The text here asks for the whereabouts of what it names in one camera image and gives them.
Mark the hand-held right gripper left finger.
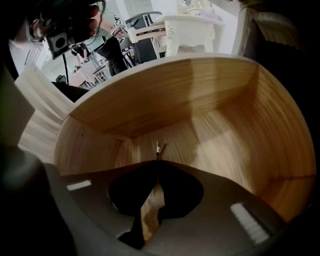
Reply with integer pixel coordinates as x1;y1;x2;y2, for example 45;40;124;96
108;160;160;251

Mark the small pale item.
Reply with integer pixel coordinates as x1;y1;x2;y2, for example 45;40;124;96
154;139;168;161

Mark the pink table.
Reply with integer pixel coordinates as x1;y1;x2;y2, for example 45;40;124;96
66;59;111;89

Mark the wooden drawer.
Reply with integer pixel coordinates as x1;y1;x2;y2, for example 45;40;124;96
53;55;317;224

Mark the black head-worn camera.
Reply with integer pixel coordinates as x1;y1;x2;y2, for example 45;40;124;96
45;30;75;60

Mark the white ribbed cabinet panel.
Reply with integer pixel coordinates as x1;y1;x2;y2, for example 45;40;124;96
14;63;74;161
236;4;302;59

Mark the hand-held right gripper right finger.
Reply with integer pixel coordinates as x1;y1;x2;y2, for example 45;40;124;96
156;160;205;226

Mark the white carved dressing table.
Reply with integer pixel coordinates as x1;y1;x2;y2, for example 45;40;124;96
152;0;226;60

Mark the black chair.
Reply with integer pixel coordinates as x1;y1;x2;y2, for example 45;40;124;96
124;11;166;66

